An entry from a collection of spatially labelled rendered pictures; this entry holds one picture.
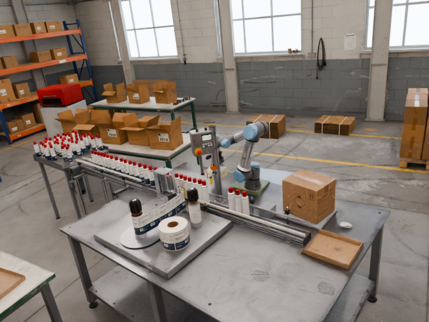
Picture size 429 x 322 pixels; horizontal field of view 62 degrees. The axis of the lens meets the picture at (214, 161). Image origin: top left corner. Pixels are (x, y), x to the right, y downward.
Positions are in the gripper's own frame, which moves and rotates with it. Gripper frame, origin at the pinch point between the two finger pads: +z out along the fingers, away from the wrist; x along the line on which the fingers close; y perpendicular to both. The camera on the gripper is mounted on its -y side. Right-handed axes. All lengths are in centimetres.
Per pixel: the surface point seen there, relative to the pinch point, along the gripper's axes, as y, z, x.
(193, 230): 26, 9, -79
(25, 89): -658, -4, 242
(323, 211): 105, 4, -27
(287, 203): 78, 3, -28
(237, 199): 47, -5, -49
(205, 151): 14, -35, -35
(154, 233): 1, 8, -94
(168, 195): -18, 3, -50
